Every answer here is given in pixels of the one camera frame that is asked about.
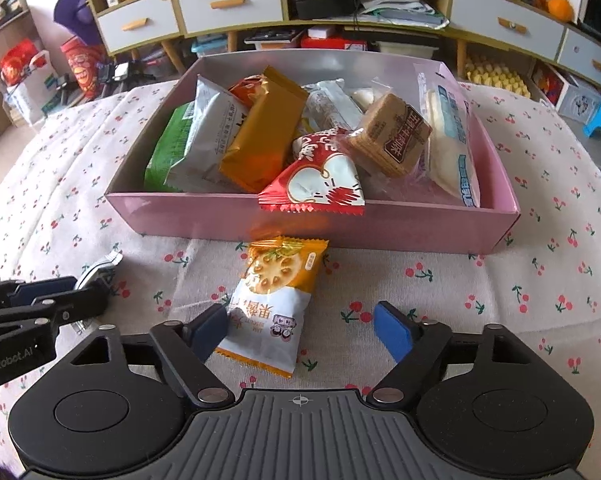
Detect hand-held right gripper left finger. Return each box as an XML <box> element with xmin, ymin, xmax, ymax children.
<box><xmin>69</xmin><ymin>305</ymin><xmax>232</xmax><ymax>409</ymax></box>

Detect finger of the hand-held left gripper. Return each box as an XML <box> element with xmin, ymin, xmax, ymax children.
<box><xmin>0</xmin><ymin>276</ymin><xmax>77</xmax><ymax>311</ymax></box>
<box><xmin>0</xmin><ymin>279</ymin><xmax>112</xmax><ymax>350</ymax></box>

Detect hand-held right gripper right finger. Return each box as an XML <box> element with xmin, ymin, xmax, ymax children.
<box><xmin>365</xmin><ymin>301</ymin><xmax>532</xmax><ymax>407</ymax></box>

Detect white blue snack packet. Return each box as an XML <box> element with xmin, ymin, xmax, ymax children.
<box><xmin>74</xmin><ymin>252</ymin><xmax>124</xmax><ymax>291</ymax></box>

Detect orange white biscuit packet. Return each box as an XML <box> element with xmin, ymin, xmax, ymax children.
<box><xmin>214</xmin><ymin>235</ymin><xmax>331</xmax><ymax>379</ymax></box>

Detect pink cardboard box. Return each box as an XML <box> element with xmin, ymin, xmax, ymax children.
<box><xmin>104</xmin><ymin>55</ymin><xmax>521</xmax><ymax>256</ymax></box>

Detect green snack packet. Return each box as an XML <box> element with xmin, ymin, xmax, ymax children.
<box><xmin>144</xmin><ymin>101</ymin><xmax>197</xmax><ymax>192</ymax></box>

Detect long white snack packet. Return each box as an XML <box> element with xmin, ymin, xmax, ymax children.
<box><xmin>413</xmin><ymin>62</ymin><xmax>482</xmax><ymax>209</ymax></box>

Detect clear wafer biscuit packet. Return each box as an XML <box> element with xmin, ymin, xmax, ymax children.
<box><xmin>347</xmin><ymin>92</ymin><xmax>434</xmax><ymax>179</ymax></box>

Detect silver snack packet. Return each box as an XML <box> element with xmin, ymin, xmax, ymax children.
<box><xmin>164</xmin><ymin>75</ymin><xmax>255</xmax><ymax>193</ymax></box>

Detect yellow snack packet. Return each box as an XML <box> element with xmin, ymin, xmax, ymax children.
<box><xmin>218</xmin><ymin>66</ymin><xmax>310</xmax><ymax>194</ymax></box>

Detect pale shiny snack packet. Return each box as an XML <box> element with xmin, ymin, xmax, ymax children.
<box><xmin>300</xmin><ymin>79</ymin><xmax>365</xmax><ymax>136</ymax></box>

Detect small white snack packet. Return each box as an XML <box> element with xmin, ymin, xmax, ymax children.
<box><xmin>349</xmin><ymin>86</ymin><xmax>384</xmax><ymax>113</ymax></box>

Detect orange red snack packet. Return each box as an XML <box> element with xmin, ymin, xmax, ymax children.
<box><xmin>229</xmin><ymin>74</ymin><xmax>266</xmax><ymax>108</ymax></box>

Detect cherry print tablecloth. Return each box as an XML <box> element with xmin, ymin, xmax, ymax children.
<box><xmin>0</xmin><ymin>80</ymin><xmax>601</xmax><ymax>480</ymax></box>

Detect white shopping bag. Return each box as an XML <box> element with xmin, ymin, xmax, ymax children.
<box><xmin>5</xmin><ymin>50</ymin><xmax>56</xmax><ymax>126</ymax></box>

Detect red cartoon gift bag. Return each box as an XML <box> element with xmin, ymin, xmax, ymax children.
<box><xmin>60</xmin><ymin>35</ymin><xmax>106</xmax><ymax>103</ymax></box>

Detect long wooden cabinet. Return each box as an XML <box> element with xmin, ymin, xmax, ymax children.
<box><xmin>78</xmin><ymin>0</ymin><xmax>601</xmax><ymax>91</ymax></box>

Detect yellow egg tray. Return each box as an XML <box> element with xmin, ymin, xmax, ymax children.
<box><xmin>465</xmin><ymin>57</ymin><xmax>531</xmax><ymax>98</ymax></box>

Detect purple round object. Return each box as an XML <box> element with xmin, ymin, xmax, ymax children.
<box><xmin>53</xmin><ymin>0</ymin><xmax>98</xmax><ymax>41</ymax></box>

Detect blue lid storage bin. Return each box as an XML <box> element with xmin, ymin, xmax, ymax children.
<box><xmin>190</xmin><ymin>35</ymin><xmax>231</xmax><ymax>58</ymax></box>

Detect clear storage bin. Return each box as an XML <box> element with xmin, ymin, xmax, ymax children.
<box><xmin>378</xmin><ymin>40</ymin><xmax>439</xmax><ymax>61</ymax></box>
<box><xmin>245</xmin><ymin>30</ymin><xmax>301</xmax><ymax>52</ymax></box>

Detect red box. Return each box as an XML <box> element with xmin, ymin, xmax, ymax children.
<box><xmin>300</xmin><ymin>35</ymin><xmax>369</xmax><ymax>52</ymax></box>

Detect white printed box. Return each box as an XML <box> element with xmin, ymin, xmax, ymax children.
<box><xmin>533</xmin><ymin>62</ymin><xmax>601</xmax><ymax>121</ymax></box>

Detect black keyboard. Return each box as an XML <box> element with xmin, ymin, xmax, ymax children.
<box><xmin>244</xmin><ymin>30</ymin><xmax>301</xmax><ymax>43</ymax></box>

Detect stack of papers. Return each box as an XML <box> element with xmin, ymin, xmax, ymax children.
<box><xmin>363</xmin><ymin>0</ymin><xmax>449</xmax><ymax>28</ymax></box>

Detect black camera devices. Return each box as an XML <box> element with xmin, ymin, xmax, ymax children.
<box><xmin>100</xmin><ymin>60</ymin><xmax>156</xmax><ymax>96</ymax></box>

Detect white drawer wooden handle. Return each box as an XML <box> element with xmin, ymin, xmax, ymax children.
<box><xmin>174</xmin><ymin>0</ymin><xmax>284</xmax><ymax>36</ymax></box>
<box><xmin>451</xmin><ymin>0</ymin><xmax>566</xmax><ymax>56</ymax></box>
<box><xmin>96</xmin><ymin>0</ymin><xmax>181</xmax><ymax>53</ymax></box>
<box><xmin>558</xmin><ymin>27</ymin><xmax>601</xmax><ymax>88</ymax></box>

